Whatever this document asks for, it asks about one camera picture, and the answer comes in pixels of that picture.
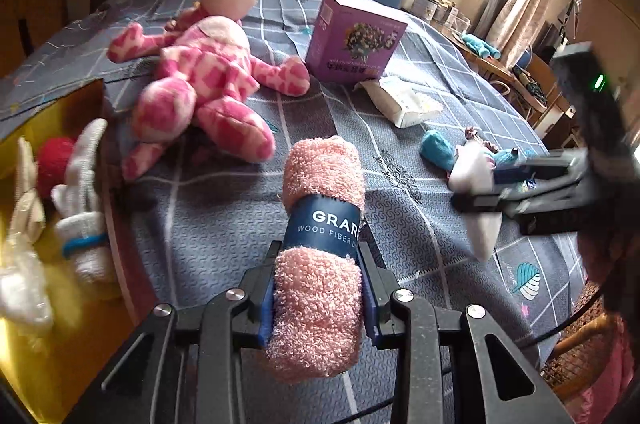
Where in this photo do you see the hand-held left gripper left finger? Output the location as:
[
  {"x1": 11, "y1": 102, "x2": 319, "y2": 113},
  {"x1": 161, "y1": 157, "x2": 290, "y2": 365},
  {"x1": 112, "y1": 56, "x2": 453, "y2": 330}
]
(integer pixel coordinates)
[{"x1": 75, "y1": 240, "x2": 281, "y2": 424}]

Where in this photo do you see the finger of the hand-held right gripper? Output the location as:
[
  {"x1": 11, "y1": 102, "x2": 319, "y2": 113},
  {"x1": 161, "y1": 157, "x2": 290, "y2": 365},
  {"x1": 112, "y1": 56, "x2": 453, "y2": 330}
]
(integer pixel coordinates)
[
  {"x1": 492, "y1": 150, "x2": 591, "y2": 182},
  {"x1": 451, "y1": 179, "x2": 591, "y2": 217}
]

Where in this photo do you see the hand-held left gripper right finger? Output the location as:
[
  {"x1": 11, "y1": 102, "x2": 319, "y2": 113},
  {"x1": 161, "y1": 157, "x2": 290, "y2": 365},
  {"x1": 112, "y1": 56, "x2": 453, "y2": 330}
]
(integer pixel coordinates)
[{"x1": 357, "y1": 224, "x2": 576, "y2": 424}]

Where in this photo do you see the white sock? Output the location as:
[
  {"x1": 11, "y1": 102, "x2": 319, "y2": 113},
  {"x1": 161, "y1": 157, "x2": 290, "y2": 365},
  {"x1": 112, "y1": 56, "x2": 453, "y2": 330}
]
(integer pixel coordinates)
[{"x1": 447, "y1": 141, "x2": 503, "y2": 262}]

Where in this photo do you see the pink towel navy band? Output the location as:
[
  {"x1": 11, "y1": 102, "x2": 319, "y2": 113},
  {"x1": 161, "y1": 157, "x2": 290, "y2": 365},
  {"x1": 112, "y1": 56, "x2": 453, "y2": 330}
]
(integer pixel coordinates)
[{"x1": 265, "y1": 135, "x2": 367, "y2": 386}]

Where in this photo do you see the gold tin box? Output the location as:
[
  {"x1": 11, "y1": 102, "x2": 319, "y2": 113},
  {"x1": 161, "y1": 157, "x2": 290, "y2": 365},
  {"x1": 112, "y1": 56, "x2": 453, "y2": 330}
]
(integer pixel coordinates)
[{"x1": 0, "y1": 79, "x2": 151, "y2": 424}]

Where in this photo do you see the white cloth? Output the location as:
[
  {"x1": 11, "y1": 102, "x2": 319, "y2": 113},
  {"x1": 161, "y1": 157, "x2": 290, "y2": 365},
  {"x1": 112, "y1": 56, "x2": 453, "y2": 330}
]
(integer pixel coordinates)
[{"x1": 0, "y1": 244, "x2": 53, "y2": 335}]

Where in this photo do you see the red plush heart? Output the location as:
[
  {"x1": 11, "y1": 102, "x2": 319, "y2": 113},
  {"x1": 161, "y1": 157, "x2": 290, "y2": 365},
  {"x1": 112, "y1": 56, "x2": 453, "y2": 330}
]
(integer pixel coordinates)
[{"x1": 37, "y1": 136, "x2": 78, "y2": 200}]

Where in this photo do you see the teal plush toy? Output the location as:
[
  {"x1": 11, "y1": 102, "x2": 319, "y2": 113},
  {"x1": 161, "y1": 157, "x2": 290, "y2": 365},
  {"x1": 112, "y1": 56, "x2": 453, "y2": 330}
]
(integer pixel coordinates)
[{"x1": 420, "y1": 130, "x2": 521, "y2": 170}]

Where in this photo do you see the wooden side table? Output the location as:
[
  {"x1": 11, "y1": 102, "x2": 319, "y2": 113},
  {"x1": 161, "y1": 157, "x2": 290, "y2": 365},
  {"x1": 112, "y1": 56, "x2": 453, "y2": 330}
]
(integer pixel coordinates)
[{"x1": 410, "y1": 11, "x2": 516, "y2": 85}]

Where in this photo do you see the white tissue pack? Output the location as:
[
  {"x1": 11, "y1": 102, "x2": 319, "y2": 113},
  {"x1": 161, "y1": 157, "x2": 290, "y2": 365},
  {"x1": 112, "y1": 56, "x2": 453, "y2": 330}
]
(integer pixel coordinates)
[{"x1": 356, "y1": 76, "x2": 445, "y2": 129}]

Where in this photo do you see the wicker stool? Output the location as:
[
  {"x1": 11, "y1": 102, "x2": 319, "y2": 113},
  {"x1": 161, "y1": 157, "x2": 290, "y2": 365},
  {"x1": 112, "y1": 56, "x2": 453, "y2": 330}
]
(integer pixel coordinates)
[{"x1": 540, "y1": 319, "x2": 618, "y2": 397}]

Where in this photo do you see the purple cardboard box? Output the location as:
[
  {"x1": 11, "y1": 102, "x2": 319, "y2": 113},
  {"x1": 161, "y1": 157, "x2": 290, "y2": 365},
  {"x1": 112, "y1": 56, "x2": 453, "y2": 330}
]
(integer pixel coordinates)
[{"x1": 305, "y1": 0, "x2": 408, "y2": 86}]

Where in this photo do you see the pink spotted plush giraffe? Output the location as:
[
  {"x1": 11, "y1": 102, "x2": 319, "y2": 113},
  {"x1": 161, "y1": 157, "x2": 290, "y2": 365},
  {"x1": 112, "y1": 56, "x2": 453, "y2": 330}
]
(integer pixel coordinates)
[{"x1": 108, "y1": 0, "x2": 311, "y2": 182}]

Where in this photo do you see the white frame rack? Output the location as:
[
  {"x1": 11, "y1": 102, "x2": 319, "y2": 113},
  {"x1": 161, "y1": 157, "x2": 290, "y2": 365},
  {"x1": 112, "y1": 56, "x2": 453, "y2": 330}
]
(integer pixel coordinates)
[{"x1": 492, "y1": 69, "x2": 551, "y2": 115}]

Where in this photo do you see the black cable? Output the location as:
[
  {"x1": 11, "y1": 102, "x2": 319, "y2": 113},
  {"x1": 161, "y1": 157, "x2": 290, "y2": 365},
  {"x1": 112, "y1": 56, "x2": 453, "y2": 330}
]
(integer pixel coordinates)
[
  {"x1": 520, "y1": 284, "x2": 608, "y2": 350},
  {"x1": 345, "y1": 404, "x2": 401, "y2": 423}
]

